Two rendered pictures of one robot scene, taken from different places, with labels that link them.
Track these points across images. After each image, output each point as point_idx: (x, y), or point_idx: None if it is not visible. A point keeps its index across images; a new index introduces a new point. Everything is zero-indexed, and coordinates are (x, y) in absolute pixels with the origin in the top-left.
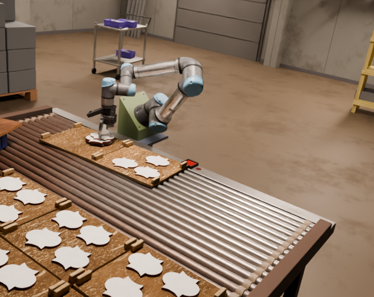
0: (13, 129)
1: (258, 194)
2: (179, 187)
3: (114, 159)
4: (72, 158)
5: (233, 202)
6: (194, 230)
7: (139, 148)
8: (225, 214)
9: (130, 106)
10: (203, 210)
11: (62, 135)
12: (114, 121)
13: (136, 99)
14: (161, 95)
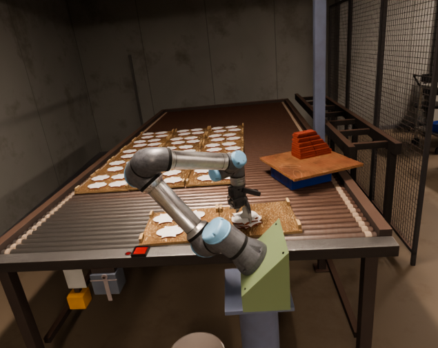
0: (287, 176)
1: (55, 255)
2: (132, 225)
3: (203, 213)
4: None
5: (79, 236)
6: (103, 208)
7: None
8: (84, 224)
9: (266, 237)
10: (102, 219)
11: (283, 211)
12: (230, 203)
13: (275, 243)
14: (216, 221)
